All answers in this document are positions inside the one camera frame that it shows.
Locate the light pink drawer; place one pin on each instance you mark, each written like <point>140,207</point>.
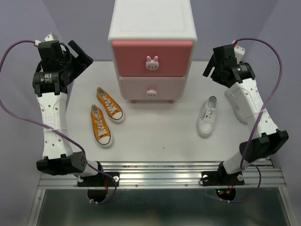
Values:
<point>152,88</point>

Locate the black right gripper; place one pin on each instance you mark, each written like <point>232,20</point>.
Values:
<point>211,64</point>

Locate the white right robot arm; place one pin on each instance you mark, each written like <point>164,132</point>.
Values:
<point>266,137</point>

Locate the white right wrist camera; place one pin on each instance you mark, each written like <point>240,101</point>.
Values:
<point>239,53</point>

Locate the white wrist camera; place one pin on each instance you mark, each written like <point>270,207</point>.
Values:
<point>51,37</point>
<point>239,53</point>

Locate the aluminium mounting rail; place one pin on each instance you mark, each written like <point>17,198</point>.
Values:
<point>186,175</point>

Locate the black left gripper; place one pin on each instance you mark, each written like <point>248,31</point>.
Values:
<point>83,60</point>

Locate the orange sneaker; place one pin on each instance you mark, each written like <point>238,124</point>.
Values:
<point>112,108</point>
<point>101,130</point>

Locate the white sneaker one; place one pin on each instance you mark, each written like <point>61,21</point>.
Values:
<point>238,109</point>
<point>206,119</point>

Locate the dark pink drawer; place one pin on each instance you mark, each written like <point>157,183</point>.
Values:
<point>152,58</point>

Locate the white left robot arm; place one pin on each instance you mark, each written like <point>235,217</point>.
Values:
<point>58,158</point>

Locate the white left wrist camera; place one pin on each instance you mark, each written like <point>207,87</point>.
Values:
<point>51,37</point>

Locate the orange sneaker front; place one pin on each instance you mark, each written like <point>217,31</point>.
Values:
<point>101,130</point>

